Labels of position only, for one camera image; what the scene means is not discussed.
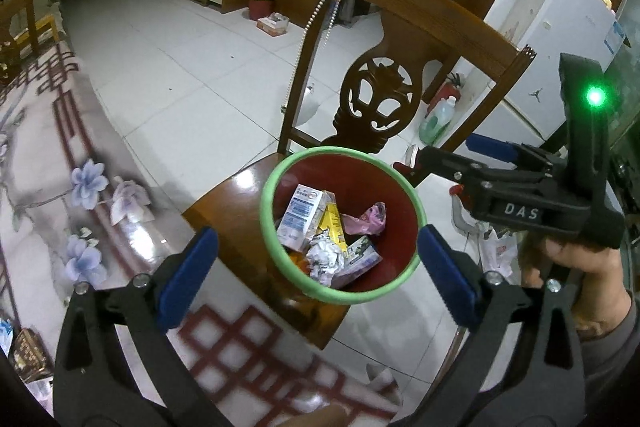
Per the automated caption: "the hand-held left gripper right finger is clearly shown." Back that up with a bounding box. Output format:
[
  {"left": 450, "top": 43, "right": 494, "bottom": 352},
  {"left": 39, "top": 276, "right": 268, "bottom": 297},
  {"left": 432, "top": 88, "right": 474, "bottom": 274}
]
[{"left": 394, "top": 223, "right": 587, "bottom": 427}]

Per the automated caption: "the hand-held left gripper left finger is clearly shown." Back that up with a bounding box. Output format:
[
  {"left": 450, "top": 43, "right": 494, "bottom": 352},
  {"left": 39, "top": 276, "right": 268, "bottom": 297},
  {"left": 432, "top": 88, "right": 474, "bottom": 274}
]
[{"left": 52, "top": 227, "right": 231, "bottom": 427}]

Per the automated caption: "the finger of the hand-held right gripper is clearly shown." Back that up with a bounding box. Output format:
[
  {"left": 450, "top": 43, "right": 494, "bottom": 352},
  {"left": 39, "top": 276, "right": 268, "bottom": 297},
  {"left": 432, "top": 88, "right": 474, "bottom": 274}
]
[
  {"left": 466, "top": 133, "right": 568, "bottom": 178},
  {"left": 392, "top": 146, "right": 532, "bottom": 208}
]

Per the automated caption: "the red green rimmed trash bin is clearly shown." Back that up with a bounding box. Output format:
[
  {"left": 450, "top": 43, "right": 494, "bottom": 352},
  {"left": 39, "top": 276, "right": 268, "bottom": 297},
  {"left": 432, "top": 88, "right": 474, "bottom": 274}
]
[{"left": 259, "top": 146, "right": 428, "bottom": 306}]

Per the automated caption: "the white paper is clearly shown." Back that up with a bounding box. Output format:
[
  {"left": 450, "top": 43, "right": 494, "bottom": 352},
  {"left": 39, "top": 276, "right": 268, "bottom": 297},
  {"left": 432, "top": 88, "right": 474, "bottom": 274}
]
[{"left": 304, "top": 238, "right": 347, "bottom": 286}]

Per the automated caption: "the white blue milk carton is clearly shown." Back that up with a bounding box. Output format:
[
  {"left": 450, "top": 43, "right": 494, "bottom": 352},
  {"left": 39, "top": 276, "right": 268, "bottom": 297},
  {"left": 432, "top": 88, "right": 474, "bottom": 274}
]
[{"left": 276, "top": 183, "right": 337, "bottom": 254}]

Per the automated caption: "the yellow white medicine box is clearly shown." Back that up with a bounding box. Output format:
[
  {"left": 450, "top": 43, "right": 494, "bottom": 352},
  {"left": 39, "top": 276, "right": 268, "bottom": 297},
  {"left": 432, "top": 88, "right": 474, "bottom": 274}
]
[{"left": 312, "top": 201, "right": 349, "bottom": 259}]

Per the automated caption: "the person's right forearm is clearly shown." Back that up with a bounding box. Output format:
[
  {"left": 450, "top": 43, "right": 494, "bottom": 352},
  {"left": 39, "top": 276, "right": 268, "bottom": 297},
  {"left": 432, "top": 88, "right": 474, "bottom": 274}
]
[{"left": 574, "top": 299, "right": 640, "bottom": 410}]

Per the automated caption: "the person's right hand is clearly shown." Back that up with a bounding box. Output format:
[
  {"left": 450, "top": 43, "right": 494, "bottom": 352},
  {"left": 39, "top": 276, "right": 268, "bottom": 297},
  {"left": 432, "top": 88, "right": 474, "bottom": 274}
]
[{"left": 519, "top": 232, "right": 632, "bottom": 334}]

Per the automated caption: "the green detergent bottle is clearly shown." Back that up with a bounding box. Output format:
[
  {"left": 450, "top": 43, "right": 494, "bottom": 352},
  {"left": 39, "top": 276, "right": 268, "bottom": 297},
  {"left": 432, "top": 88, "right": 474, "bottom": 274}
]
[{"left": 418, "top": 95, "right": 459, "bottom": 146}]

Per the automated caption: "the white plastic bag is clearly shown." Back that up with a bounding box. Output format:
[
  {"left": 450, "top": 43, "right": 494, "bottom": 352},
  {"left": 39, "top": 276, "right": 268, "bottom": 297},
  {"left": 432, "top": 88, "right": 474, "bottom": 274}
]
[{"left": 476, "top": 227, "right": 522, "bottom": 284}]

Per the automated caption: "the red fire extinguisher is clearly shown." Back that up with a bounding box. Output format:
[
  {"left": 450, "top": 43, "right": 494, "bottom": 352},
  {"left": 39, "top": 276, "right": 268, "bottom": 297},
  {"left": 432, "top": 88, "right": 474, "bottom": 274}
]
[{"left": 426, "top": 73, "right": 467, "bottom": 114}]

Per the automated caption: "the green white small box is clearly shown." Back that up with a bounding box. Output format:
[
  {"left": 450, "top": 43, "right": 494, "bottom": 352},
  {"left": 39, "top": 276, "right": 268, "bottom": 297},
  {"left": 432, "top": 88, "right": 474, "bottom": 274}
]
[{"left": 332, "top": 238, "right": 384, "bottom": 289}]

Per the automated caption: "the pink plastic bag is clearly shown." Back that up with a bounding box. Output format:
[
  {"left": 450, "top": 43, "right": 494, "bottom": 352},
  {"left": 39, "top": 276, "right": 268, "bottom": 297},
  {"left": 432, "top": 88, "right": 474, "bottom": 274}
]
[{"left": 345, "top": 201, "right": 389, "bottom": 236}]

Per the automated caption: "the white refrigerator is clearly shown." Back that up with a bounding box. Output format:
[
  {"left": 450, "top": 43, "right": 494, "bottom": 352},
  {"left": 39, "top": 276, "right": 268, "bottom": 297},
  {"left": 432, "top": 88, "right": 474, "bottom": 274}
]
[{"left": 481, "top": 0, "right": 632, "bottom": 148}]

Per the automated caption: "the brown patterned box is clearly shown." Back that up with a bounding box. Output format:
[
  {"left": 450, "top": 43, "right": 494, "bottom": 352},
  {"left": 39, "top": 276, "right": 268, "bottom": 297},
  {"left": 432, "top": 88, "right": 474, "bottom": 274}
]
[{"left": 9, "top": 328, "right": 54, "bottom": 379}]

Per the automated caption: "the tissue box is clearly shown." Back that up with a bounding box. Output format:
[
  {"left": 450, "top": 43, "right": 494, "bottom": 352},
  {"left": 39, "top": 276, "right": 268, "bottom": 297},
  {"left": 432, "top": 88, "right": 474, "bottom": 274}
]
[{"left": 256, "top": 12, "right": 291, "bottom": 38}]

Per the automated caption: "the white bead string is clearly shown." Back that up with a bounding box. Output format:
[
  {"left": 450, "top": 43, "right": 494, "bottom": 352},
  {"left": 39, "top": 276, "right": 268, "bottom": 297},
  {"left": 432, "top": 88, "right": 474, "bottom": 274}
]
[{"left": 281, "top": 0, "right": 352, "bottom": 114}]

